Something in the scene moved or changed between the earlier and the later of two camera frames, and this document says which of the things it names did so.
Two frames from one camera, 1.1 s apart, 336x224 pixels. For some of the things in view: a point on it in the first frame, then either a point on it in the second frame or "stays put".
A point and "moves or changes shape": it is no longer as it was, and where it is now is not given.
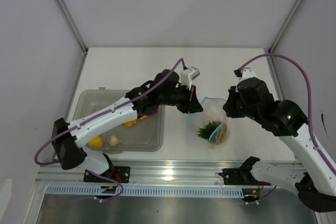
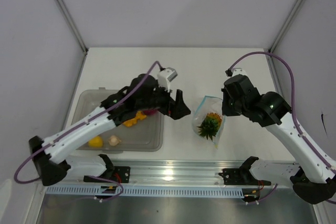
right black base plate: (240, 177) stays put
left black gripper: (191, 104) → (177, 109)
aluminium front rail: (146, 172) stays put
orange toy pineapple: (215, 131) moves or changes shape
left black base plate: (121, 174) stays put
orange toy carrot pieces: (130, 123) stays put
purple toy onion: (154, 112) stays put
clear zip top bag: (209, 124) moves or changes shape
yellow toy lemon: (96, 141) stays put
